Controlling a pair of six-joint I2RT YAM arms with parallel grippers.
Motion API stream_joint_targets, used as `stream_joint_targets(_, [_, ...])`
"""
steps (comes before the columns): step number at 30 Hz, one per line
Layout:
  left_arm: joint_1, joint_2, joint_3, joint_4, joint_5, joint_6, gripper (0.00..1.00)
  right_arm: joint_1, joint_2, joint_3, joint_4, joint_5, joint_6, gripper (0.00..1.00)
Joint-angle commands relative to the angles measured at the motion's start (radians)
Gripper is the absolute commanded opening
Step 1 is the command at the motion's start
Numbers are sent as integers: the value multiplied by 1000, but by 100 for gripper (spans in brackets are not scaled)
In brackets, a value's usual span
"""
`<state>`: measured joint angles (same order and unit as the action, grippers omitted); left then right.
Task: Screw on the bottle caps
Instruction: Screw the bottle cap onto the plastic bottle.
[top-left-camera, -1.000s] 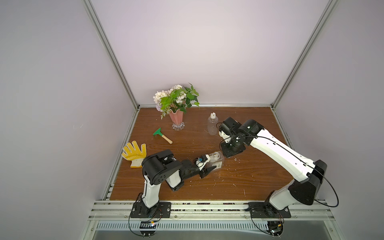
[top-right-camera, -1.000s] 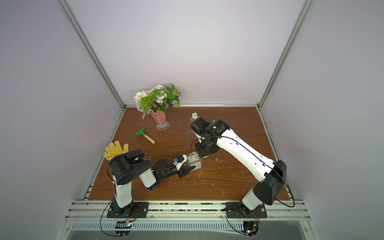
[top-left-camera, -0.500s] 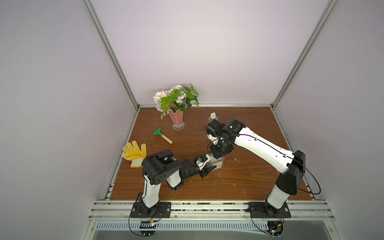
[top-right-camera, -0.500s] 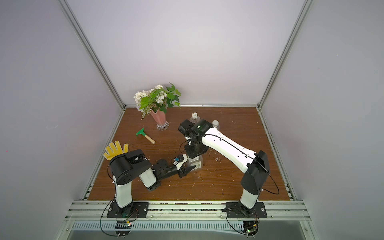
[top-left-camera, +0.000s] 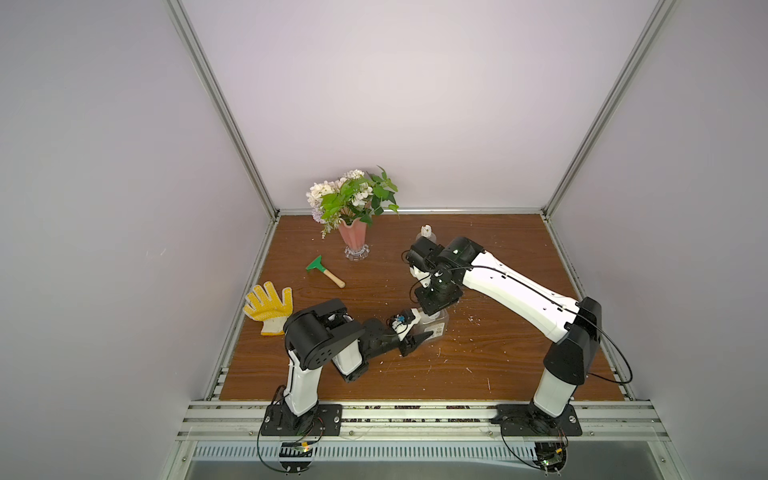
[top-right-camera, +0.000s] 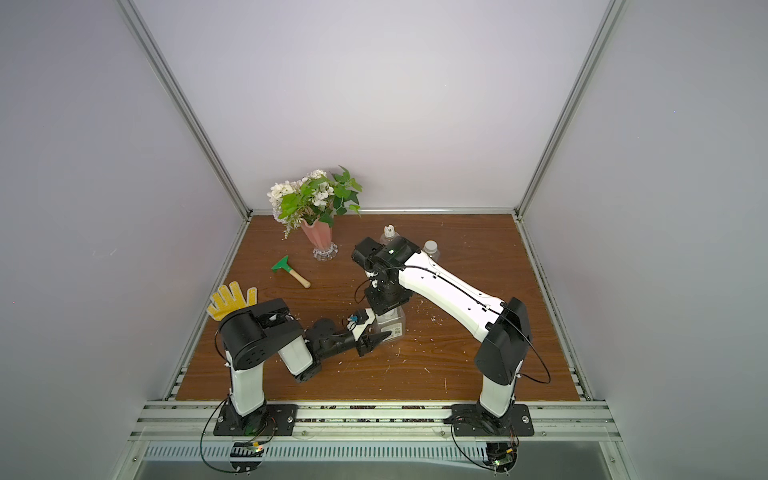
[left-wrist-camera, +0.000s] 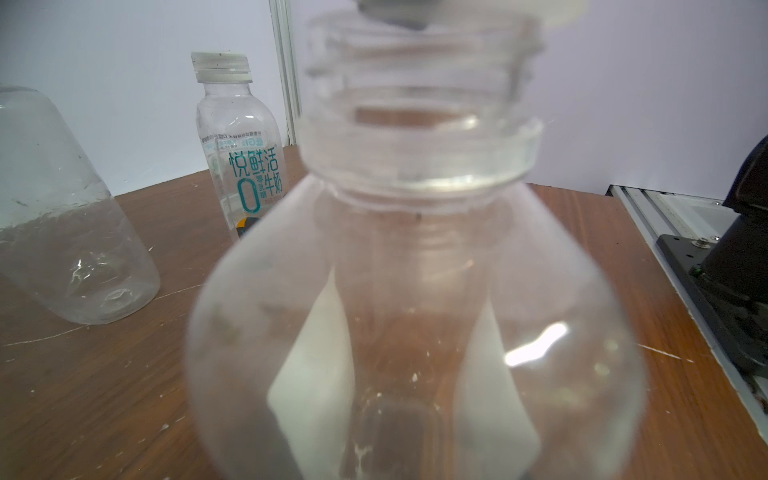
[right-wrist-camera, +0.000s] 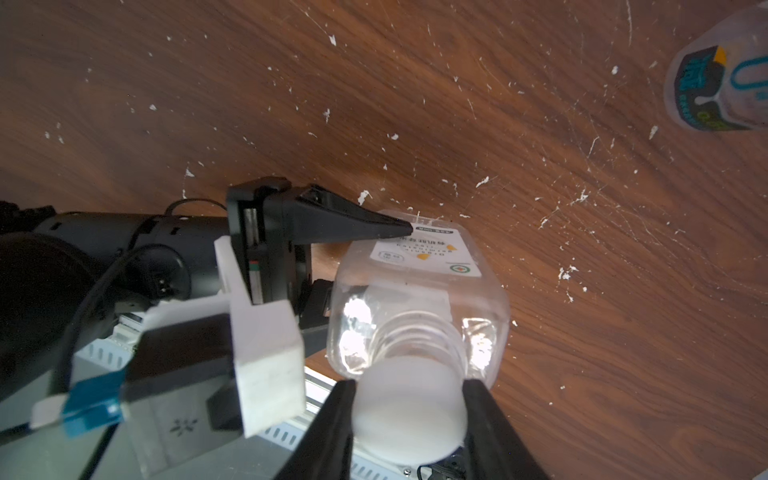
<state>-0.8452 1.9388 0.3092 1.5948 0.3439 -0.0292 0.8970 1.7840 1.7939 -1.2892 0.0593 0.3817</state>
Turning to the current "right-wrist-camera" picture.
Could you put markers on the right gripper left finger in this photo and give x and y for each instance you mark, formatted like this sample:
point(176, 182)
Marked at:
point(325, 451)

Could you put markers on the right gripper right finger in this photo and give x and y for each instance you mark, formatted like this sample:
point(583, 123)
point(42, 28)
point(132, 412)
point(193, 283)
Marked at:
point(492, 447)

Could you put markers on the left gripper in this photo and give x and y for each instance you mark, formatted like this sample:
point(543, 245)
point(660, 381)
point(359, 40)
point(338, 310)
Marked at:
point(272, 225)

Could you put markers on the white cap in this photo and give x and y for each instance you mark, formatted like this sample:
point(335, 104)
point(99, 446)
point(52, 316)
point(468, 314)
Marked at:
point(409, 411)

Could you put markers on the square clear bottle with label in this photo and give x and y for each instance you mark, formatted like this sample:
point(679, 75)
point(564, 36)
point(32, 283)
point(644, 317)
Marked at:
point(429, 294)

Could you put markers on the round clear bottle front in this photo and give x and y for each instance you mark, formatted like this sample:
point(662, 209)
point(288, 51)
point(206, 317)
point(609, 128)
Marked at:
point(719, 81)

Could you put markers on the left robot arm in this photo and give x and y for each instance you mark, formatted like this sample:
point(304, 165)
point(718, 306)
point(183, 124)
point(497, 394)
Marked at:
point(50, 260)

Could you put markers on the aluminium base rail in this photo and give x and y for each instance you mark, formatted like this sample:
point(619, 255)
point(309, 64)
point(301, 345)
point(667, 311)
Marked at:
point(180, 399)

